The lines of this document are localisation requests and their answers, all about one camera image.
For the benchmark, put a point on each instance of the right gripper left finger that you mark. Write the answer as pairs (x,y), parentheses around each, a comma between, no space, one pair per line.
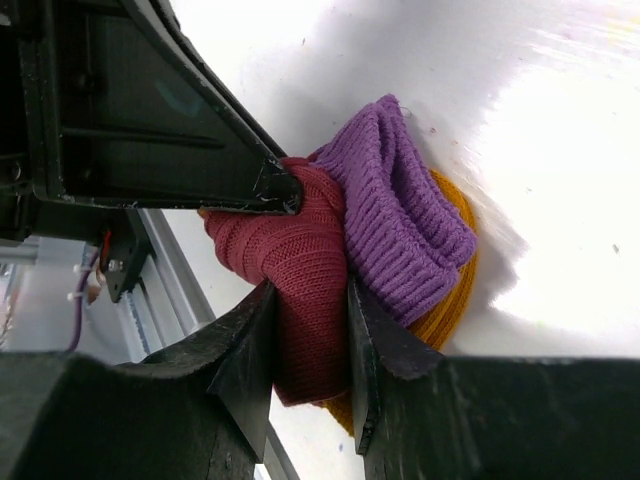
(197,409)

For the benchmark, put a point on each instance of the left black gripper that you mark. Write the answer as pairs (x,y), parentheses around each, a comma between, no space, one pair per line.
(107,104)

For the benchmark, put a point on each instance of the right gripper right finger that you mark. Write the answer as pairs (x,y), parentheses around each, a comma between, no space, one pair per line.
(418,414)

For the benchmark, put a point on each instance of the maroon purple striped sock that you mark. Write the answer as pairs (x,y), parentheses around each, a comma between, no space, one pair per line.
(370,208)

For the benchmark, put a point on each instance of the aluminium frame rail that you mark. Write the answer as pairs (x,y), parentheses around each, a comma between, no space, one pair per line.
(43,309)

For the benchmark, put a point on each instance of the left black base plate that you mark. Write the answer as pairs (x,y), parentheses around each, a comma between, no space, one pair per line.
(125,249)

